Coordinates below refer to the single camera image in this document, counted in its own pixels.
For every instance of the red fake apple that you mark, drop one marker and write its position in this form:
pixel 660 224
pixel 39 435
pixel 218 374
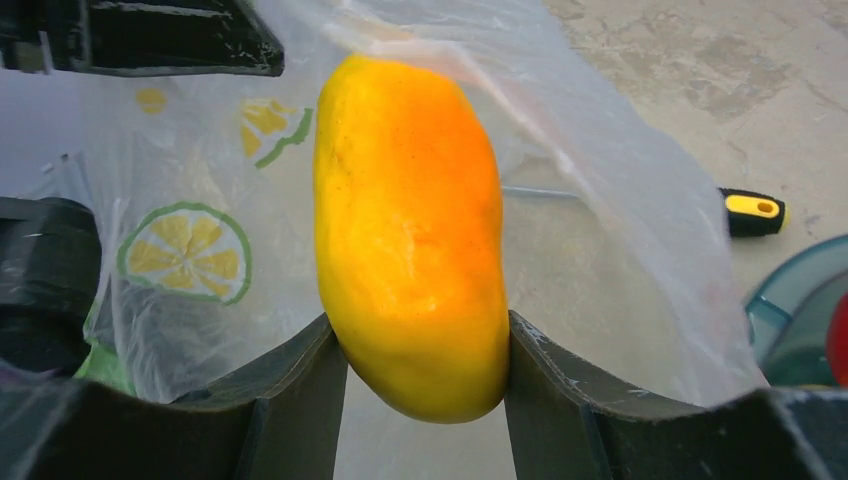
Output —
pixel 836 346

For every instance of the yellow black screwdriver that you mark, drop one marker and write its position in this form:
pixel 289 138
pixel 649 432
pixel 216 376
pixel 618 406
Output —
pixel 746 214

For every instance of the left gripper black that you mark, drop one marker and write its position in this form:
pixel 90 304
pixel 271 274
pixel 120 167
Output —
pixel 50 270

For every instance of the orange yellow fake mango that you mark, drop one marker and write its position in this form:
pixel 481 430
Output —
pixel 408 220

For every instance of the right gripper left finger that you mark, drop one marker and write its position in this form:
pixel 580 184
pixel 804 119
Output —
pixel 277 417

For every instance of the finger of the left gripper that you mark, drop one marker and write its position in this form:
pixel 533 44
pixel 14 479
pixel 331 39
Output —
pixel 138 38

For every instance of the clear plastic bag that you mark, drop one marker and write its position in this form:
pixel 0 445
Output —
pixel 201 187

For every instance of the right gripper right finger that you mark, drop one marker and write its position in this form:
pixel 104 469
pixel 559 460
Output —
pixel 569 419

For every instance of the teal plastic basin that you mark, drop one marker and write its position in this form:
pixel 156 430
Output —
pixel 790 313

